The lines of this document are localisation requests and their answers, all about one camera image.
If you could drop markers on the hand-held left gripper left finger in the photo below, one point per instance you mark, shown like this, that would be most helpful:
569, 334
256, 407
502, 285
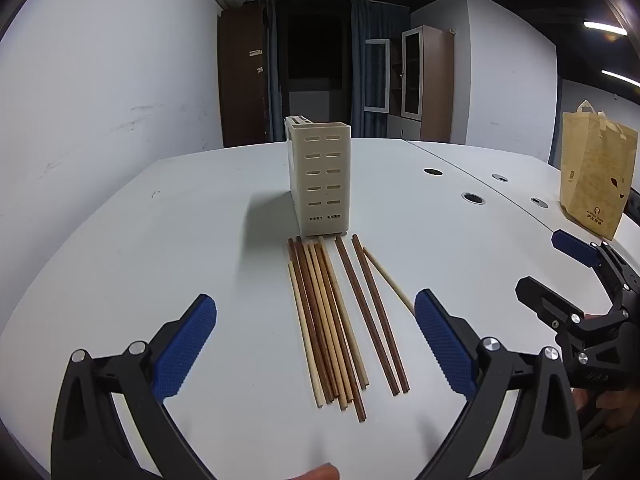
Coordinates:
187, 345

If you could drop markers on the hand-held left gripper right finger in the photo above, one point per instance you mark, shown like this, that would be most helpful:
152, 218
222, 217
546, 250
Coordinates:
442, 345

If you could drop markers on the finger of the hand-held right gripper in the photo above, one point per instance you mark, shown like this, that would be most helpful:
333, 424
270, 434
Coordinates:
575, 249
545, 302

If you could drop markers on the bunch of wooden chopsticks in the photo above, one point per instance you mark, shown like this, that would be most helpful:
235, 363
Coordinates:
320, 320

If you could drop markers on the beige slotted utensil holder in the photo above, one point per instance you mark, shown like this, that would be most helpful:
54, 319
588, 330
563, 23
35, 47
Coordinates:
320, 180

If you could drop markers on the person's right hand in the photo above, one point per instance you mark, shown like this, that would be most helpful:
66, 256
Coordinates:
622, 410

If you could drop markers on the person's left hand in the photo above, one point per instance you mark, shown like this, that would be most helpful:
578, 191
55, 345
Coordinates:
320, 474

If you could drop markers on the brown paper bag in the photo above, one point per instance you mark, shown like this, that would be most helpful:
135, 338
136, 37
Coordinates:
595, 175

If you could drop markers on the ceiling tube light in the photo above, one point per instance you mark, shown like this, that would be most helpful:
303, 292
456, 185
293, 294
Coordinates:
620, 76
605, 27

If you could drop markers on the tan cabinet with glass doors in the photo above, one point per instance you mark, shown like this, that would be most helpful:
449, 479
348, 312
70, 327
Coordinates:
437, 85

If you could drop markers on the blue curtain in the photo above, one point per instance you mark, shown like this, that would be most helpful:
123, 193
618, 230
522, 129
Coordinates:
372, 20
273, 70

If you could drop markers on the dark window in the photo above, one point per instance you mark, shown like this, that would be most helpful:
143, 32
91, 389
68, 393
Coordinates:
312, 45

